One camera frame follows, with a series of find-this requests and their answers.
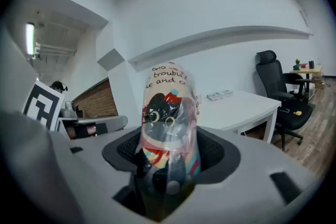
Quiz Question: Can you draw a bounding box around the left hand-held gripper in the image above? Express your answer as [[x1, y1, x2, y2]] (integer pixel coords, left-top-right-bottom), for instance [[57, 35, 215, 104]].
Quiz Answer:
[[0, 80, 87, 224]]

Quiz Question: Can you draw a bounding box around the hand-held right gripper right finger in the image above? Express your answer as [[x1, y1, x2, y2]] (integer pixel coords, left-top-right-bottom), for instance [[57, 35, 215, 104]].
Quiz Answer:
[[196, 125, 241, 184]]

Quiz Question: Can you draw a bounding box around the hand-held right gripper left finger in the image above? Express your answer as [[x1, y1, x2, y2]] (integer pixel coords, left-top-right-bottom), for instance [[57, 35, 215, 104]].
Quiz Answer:
[[101, 127, 142, 173]]

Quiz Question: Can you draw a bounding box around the red-capped plastic bottle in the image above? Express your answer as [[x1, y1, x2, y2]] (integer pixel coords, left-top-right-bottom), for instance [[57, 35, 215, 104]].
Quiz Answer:
[[133, 61, 202, 221]]

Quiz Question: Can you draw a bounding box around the gray metal jug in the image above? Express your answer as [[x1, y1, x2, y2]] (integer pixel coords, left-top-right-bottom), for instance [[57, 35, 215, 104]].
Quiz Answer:
[[60, 101, 78, 118]]

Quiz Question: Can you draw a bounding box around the gray desk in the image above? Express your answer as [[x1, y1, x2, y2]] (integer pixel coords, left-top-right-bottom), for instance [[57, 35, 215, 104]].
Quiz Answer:
[[56, 115, 129, 140]]

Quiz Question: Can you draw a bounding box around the white table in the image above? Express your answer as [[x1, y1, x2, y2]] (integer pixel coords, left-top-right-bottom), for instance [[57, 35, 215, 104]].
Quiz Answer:
[[195, 90, 282, 144]]

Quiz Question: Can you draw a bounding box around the wide newspaper print box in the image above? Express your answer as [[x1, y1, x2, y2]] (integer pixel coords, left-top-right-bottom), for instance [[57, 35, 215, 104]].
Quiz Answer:
[[207, 92, 223, 102]]

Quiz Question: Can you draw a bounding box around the black office chair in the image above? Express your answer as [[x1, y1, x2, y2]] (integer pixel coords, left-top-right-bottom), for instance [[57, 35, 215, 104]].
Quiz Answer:
[[256, 50, 314, 152]]

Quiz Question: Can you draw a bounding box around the small yellow wooden table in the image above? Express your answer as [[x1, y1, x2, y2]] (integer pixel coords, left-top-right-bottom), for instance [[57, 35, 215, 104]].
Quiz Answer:
[[289, 65, 323, 102]]

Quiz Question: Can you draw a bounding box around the cardboard box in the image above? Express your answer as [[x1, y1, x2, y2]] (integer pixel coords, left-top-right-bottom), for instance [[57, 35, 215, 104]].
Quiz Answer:
[[312, 76, 326, 90]]

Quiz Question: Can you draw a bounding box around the white tube wall lamp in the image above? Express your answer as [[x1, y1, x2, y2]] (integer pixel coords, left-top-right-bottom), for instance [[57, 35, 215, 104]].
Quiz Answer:
[[25, 22, 36, 56]]

